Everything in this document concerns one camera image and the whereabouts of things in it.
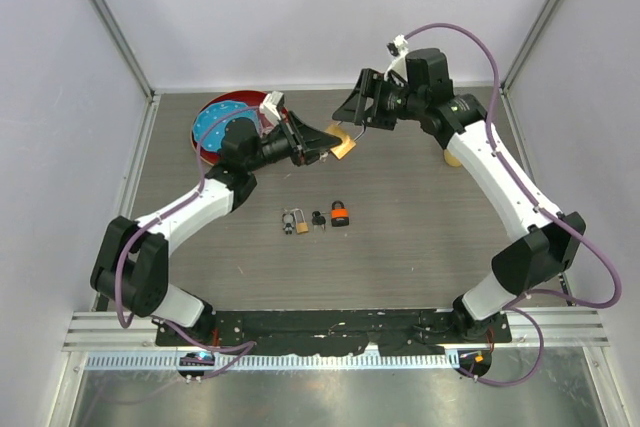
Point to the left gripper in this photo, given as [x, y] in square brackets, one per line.
[308, 142]

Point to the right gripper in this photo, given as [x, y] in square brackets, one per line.
[370, 85]

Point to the large brass padlock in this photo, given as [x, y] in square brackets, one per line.
[347, 142]

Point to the black keys of orange padlock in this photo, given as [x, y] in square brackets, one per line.
[319, 220]

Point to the orange black padlock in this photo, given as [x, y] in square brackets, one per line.
[339, 215]

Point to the panda keychain with keys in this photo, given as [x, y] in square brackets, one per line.
[288, 221]

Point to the small brass padlock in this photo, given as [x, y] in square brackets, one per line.
[301, 225]

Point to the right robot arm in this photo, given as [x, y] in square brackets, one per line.
[417, 87]

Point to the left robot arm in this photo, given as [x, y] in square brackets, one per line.
[132, 265]

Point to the red round tray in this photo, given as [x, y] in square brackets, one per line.
[250, 97]

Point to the blue dotted plate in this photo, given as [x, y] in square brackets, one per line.
[210, 124]

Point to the beige mug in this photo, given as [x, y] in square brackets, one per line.
[451, 160]

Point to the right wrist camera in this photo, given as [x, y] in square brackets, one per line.
[398, 49]

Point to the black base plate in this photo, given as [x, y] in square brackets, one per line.
[337, 333]

